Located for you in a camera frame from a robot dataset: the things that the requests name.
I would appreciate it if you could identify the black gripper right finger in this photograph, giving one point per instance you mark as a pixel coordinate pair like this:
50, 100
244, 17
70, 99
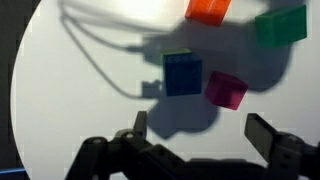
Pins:
261, 133

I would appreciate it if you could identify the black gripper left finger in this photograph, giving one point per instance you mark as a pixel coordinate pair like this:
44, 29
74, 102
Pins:
100, 156

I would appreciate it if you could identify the blue cube block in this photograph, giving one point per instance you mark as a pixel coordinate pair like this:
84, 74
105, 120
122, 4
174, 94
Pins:
182, 75

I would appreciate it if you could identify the mulberry pink cube block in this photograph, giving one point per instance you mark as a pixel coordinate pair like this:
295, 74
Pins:
226, 90

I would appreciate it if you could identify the green cube block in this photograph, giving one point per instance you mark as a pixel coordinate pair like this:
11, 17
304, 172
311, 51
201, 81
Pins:
281, 26

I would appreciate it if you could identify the orange-red cube block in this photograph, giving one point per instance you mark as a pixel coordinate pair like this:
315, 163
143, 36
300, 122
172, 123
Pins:
208, 10

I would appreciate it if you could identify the blue metal partition frame rail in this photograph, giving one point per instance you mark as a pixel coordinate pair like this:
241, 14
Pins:
11, 171

